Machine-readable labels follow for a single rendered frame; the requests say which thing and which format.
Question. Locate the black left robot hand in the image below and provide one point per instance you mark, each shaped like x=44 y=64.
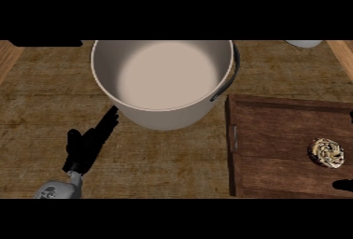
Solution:
x=87 y=146

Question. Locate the large beige pot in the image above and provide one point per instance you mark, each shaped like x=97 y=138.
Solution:
x=165 y=77

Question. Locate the brown wooden tray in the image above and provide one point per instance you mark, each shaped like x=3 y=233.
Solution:
x=285 y=149

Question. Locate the black flat object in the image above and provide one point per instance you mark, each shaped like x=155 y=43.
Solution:
x=46 y=43

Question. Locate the white round object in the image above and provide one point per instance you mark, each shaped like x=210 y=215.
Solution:
x=303 y=43

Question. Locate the light wooden panel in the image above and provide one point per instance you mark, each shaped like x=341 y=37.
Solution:
x=341 y=56

